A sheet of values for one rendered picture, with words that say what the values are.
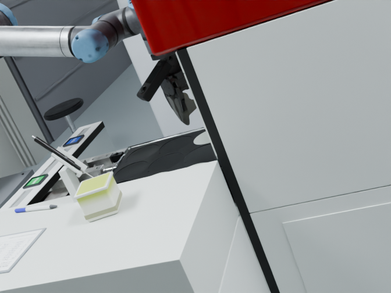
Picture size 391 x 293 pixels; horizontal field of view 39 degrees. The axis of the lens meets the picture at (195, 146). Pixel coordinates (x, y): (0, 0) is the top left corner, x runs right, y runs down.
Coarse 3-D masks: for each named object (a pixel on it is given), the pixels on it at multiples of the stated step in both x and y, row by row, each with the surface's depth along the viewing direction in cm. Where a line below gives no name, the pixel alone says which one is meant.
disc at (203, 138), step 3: (204, 132) 157; (198, 135) 156; (201, 135) 156; (204, 135) 155; (207, 135) 154; (195, 138) 155; (198, 138) 154; (201, 138) 154; (204, 138) 153; (207, 138) 152; (195, 141) 153; (198, 141) 152; (201, 141) 152; (204, 141) 151; (207, 141) 150; (198, 144) 150
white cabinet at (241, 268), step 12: (240, 228) 123; (240, 240) 121; (240, 252) 119; (252, 252) 127; (228, 264) 110; (240, 264) 117; (252, 264) 125; (228, 276) 108; (240, 276) 115; (252, 276) 123; (228, 288) 107; (240, 288) 114; (252, 288) 121; (264, 288) 129
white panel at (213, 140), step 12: (180, 60) 111; (192, 72) 111; (192, 84) 112; (204, 96) 113; (204, 108) 114; (204, 120) 115; (216, 132) 116; (216, 144) 117; (228, 168) 119; (228, 180) 121; (240, 192) 121; (240, 204) 123
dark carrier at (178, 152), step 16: (160, 144) 162; (176, 144) 157; (192, 144) 152; (208, 144) 148; (128, 160) 159; (144, 160) 154; (160, 160) 150; (176, 160) 146; (192, 160) 142; (208, 160) 138; (128, 176) 148; (144, 176) 144
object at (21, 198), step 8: (80, 128) 186; (88, 128) 184; (72, 136) 182; (80, 144) 170; (72, 152) 165; (48, 160) 166; (56, 160) 165; (40, 168) 163; (48, 168) 161; (56, 168) 157; (32, 176) 158; (48, 176) 153; (24, 184) 154; (40, 184) 149; (16, 192) 150; (24, 192) 149; (32, 192) 146; (16, 200) 145; (24, 200) 142; (8, 208) 141
